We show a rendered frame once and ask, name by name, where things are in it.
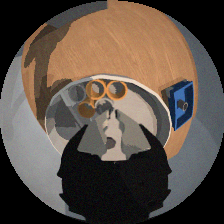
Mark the blue open box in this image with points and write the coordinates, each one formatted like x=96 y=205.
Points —
x=178 y=116

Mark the bronze bushing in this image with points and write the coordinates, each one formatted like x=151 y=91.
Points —
x=84 y=111
x=118 y=96
x=93 y=95

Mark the grey metal ring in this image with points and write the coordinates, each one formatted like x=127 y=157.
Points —
x=74 y=95
x=182 y=104
x=100 y=109

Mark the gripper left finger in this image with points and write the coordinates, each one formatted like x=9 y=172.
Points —
x=90 y=139

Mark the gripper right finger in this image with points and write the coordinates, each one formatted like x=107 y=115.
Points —
x=138 y=139

